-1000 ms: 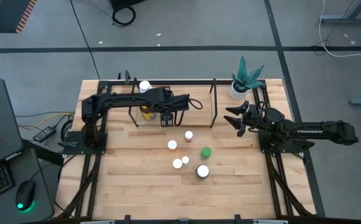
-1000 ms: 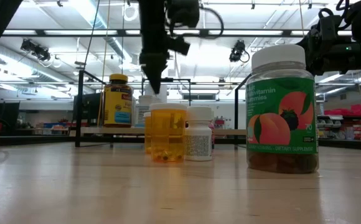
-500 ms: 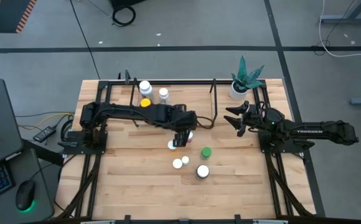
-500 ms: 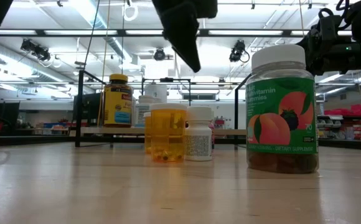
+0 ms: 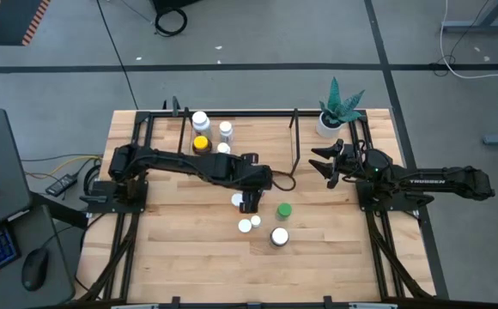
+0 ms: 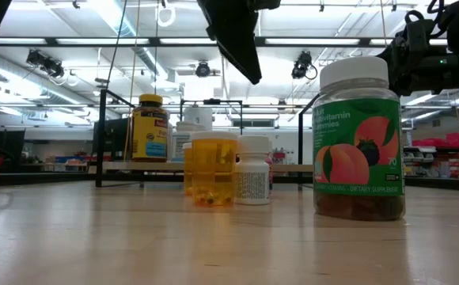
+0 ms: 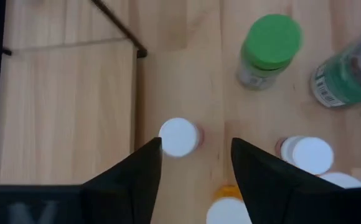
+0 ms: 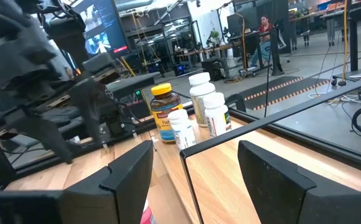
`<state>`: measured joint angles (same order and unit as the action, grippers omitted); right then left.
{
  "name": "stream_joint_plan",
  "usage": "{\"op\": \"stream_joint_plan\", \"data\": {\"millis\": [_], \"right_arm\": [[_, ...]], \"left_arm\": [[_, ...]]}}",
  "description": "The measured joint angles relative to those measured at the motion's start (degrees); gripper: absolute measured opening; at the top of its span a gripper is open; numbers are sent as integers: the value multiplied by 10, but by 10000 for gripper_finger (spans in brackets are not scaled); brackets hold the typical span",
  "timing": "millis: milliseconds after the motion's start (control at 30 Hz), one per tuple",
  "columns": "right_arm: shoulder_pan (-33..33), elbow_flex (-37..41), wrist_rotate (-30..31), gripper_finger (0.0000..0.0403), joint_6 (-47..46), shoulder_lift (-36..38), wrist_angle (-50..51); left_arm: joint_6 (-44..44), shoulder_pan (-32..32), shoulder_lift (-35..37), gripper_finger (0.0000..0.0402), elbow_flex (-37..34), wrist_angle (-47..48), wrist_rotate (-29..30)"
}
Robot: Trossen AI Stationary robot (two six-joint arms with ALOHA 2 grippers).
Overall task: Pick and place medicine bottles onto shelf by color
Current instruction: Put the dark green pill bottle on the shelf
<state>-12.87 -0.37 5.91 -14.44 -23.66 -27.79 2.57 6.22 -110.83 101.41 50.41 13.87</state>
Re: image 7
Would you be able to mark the green label bottle white cap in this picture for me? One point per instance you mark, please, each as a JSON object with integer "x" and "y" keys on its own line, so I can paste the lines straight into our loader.
{"x": 345, "y": 81}

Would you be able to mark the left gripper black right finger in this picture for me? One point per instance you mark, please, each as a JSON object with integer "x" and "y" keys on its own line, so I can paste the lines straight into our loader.
{"x": 277, "y": 199}

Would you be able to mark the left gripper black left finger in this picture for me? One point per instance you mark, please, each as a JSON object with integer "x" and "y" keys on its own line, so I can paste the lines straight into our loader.
{"x": 127, "y": 193}

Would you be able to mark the small red bottle white cap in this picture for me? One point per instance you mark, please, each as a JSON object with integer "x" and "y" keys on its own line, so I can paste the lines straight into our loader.
{"x": 179, "y": 137}

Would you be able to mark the orange bottle white cap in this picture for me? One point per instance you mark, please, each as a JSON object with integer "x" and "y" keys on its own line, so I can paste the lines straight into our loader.
{"x": 227, "y": 211}

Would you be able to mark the green cap medicine bottle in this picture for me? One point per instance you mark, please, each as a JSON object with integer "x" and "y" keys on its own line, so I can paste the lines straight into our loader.
{"x": 270, "y": 40}

